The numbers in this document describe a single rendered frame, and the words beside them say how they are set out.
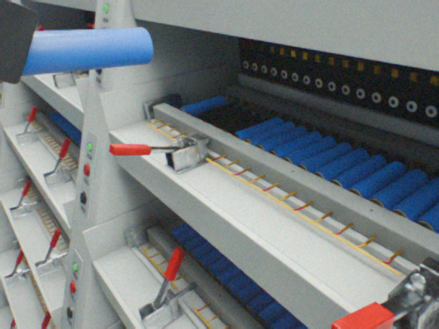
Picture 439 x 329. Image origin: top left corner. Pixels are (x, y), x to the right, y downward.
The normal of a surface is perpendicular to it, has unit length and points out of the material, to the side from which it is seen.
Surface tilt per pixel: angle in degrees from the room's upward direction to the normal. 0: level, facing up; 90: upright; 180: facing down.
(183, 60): 90
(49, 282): 20
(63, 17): 90
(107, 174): 90
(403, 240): 110
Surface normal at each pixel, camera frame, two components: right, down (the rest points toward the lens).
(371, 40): -0.75, 0.31
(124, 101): 0.66, 0.29
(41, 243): -0.05, -0.90
